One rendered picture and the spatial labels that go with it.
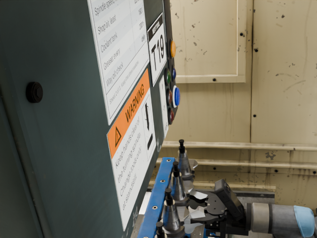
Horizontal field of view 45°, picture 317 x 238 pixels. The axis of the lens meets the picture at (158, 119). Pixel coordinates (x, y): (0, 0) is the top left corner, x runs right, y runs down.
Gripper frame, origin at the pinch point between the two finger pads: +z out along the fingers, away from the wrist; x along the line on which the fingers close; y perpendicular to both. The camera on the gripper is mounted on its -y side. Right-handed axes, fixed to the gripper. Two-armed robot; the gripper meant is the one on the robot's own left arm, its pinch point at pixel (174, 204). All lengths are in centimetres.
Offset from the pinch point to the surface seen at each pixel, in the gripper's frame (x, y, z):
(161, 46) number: -29, -53, -4
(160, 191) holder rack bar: 1.0, -3.1, 4.1
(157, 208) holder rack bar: -6.0, -3.2, 3.5
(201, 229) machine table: 21.5, 29.4, -5.2
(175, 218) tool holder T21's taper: -12.2, -6.2, -2.2
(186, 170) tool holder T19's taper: 9.4, -4.6, -2.1
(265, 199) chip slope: 46, 34, -29
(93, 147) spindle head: -56, -54, -4
